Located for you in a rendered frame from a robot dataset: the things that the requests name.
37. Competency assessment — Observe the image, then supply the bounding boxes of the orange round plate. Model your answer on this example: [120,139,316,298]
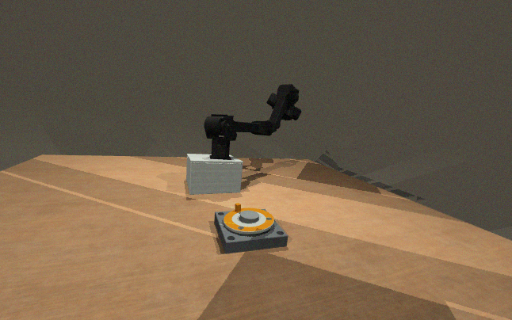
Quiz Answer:
[224,203,274,234]

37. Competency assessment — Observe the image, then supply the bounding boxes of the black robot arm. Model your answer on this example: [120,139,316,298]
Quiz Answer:
[204,84,299,160]

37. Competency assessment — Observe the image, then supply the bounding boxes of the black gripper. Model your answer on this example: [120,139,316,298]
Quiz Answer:
[267,93,301,120]

